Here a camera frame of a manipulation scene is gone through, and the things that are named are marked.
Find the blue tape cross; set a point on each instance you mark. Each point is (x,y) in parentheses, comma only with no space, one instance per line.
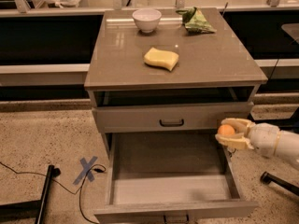
(86,170)

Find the closed upper drawer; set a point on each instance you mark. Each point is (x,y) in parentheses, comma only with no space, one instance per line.
(152,118)

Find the black stand leg left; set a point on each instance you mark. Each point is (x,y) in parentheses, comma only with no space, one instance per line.
(35,209)

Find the green chip bag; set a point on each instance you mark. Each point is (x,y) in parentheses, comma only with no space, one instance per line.
(195,22)

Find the white bowl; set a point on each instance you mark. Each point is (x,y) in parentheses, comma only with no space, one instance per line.
(147,19)

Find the orange fruit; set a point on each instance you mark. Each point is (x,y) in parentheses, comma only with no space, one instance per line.
(226,130)

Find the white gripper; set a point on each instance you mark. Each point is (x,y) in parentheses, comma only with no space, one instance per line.
(263,138)

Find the black caster leg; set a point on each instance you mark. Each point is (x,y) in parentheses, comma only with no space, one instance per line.
(267,178)

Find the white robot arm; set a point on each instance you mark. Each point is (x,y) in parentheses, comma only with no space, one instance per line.
(286,148)

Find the open middle drawer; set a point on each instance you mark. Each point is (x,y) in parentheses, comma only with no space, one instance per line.
(170,178)

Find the yellow sponge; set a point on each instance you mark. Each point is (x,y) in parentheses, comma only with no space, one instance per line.
(161,58)

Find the grey drawer cabinet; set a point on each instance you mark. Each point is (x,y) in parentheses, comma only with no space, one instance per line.
(212,68)

